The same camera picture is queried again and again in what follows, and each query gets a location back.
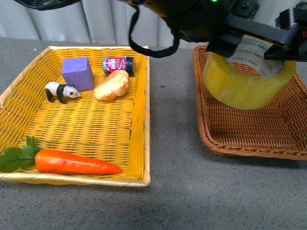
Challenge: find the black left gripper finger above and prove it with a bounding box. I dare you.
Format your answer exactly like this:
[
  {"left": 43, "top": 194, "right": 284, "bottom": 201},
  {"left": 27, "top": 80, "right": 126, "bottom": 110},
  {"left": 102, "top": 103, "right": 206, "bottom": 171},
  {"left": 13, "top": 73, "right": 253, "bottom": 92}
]
[{"left": 264, "top": 23, "right": 307, "bottom": 61}]

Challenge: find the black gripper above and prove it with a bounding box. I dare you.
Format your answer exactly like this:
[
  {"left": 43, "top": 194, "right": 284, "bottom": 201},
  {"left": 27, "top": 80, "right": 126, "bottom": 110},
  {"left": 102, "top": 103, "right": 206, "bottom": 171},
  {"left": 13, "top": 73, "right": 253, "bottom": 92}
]
[{"left": 143, "top": 0, "right": 286, "bottom": 58}]

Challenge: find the yellow packing tape roll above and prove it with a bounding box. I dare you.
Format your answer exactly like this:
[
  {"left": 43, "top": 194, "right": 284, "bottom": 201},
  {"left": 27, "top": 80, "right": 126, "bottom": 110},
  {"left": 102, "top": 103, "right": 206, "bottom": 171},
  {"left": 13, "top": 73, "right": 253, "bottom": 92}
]
[{"left": 203, "top": 36, "right": 296, "bottom": 110}]

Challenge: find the brown wicker basket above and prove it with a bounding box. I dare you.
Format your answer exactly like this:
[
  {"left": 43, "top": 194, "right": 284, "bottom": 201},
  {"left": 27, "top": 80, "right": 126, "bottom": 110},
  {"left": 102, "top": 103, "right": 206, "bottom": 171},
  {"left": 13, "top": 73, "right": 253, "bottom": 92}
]
[{"left": 192, "top": 45, "right": 307, "bottom": 161}]

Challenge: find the yellow wicker basket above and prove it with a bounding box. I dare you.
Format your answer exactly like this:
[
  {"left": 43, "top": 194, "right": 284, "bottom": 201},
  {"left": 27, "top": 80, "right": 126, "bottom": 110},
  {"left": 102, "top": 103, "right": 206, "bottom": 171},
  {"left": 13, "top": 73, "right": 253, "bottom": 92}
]
[{"left": 0, "top": 46, "right": 150, "bottom": 187}]

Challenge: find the small red spice jar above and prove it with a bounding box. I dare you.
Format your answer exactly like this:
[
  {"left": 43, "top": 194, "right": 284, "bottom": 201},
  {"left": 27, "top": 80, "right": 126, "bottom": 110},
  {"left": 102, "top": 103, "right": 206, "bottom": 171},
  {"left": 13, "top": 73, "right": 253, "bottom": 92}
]
[{"left": 103, "top": 56, "right": 135, "bottom": 76}]

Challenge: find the golden bread roll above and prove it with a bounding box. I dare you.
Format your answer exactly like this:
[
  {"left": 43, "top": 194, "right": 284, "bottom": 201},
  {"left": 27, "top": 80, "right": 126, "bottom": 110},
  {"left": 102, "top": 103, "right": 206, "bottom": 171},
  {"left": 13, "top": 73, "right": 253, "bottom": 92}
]
[{"left": 94, "top": 70, "right": 129, "bottom": 102}]

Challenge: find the purple foam block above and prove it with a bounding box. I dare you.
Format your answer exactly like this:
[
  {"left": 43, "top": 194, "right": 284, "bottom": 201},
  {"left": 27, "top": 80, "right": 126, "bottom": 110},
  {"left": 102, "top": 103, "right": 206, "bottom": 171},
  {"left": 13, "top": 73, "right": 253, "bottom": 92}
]
[{"left": 61, "top": 57, "right": 94, "bottom": 92}]

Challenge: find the toy panda figure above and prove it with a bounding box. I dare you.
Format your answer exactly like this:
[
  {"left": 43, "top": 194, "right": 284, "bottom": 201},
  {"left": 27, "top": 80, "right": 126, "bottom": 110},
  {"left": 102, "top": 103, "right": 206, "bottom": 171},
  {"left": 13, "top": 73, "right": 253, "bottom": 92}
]
[{"left": 45, "top": 81, "right": 81, "bottom": 104}]

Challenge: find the orange toy carrot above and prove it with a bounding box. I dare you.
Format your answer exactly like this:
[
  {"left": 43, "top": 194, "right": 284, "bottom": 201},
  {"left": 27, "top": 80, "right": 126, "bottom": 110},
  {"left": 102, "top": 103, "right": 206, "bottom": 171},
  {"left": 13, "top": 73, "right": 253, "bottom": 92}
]
[{"left": 0, "top": 137, "right": 121, "bottom": 175}]

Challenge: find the black cable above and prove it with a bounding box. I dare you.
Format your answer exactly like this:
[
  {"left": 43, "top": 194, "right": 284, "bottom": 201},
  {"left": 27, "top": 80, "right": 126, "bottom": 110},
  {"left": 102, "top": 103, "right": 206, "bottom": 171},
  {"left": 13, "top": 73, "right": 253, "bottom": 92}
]
[{"left": 128, "top": 4, "right": 180, "bottom": 58}]

